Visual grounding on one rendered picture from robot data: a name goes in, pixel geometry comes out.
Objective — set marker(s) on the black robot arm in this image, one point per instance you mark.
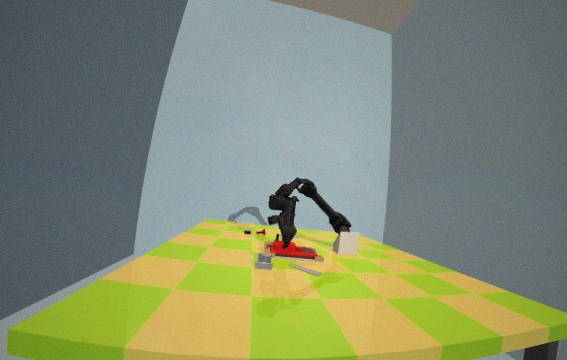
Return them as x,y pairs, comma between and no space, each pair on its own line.
281,201

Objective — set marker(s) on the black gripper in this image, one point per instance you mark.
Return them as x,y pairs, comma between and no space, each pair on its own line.
288,230

